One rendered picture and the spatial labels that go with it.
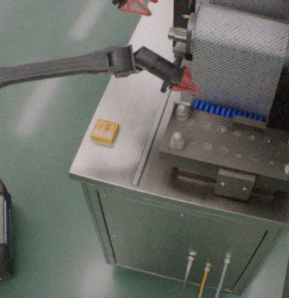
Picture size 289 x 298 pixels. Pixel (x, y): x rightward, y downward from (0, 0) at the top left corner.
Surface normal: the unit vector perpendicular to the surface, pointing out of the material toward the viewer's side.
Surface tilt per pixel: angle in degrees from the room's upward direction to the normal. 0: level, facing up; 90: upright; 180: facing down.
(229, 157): 0
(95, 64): 36
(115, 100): 0
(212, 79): 90
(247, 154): 0
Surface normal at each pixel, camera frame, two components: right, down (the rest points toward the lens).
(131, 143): -0.02, -0.56
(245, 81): -0.29, 0.79
